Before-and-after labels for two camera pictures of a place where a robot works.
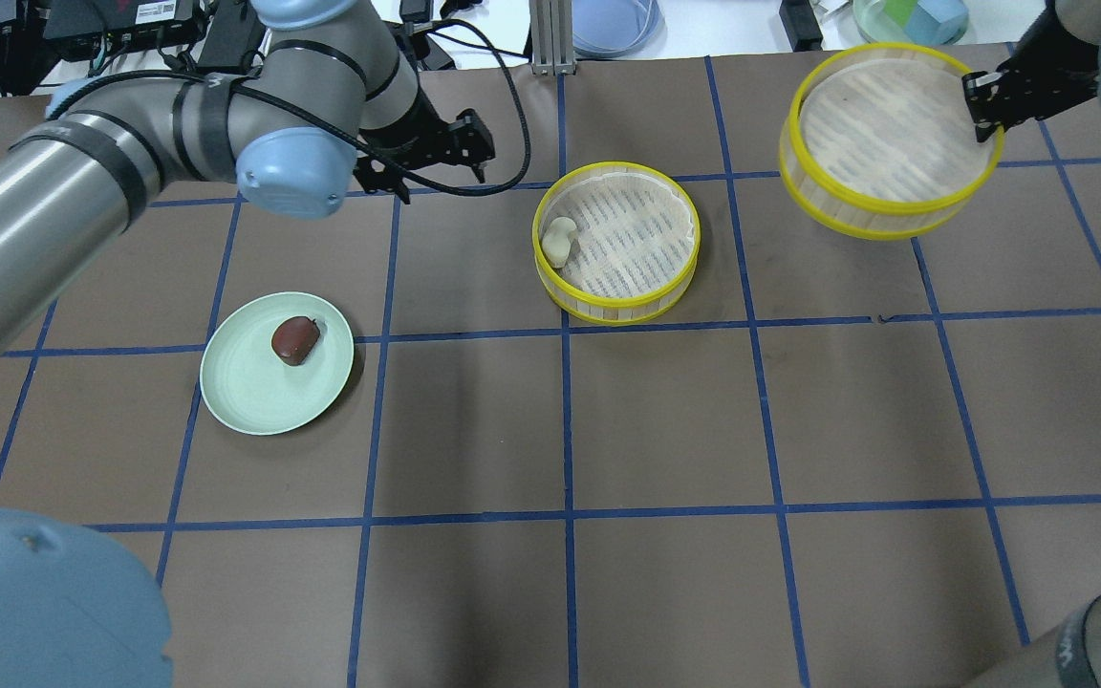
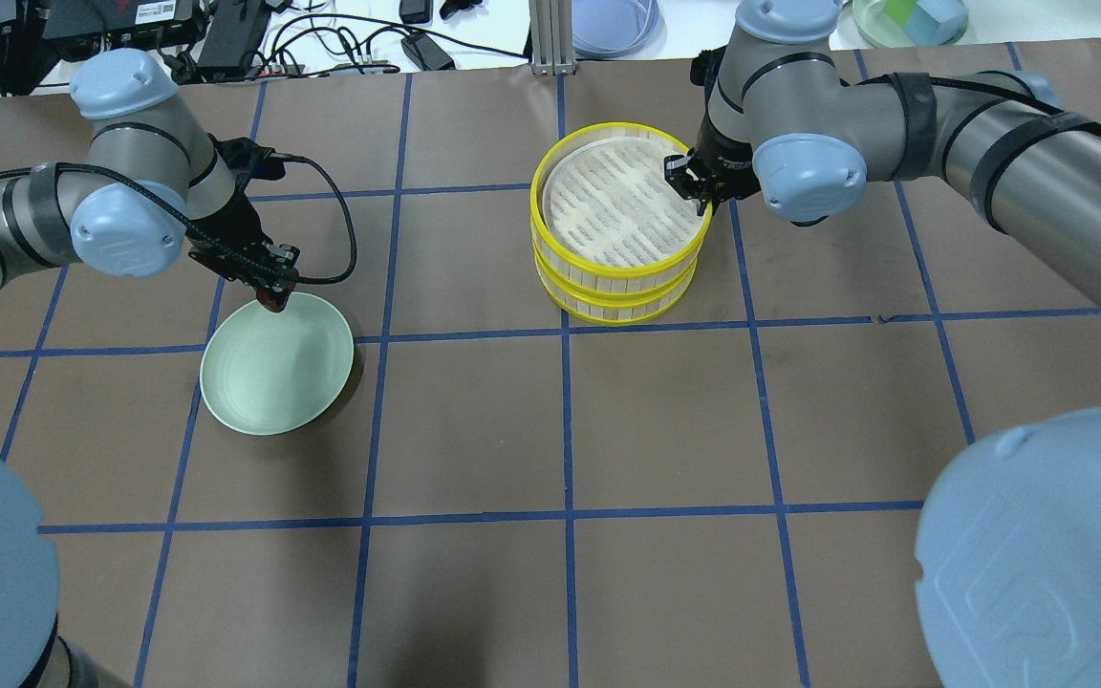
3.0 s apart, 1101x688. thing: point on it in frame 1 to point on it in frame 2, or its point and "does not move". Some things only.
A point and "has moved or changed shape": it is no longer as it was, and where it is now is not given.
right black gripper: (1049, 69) to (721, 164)
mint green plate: (248, 388) does not move
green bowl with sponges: (920, 22) does not move
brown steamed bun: (293, 337) to (271, 302)
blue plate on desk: (615, 28) does not move
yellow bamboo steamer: (880, 142) has moved or changed shape
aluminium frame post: (551, 37) does not move
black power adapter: (233, 37) does not move
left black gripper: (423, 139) to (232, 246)
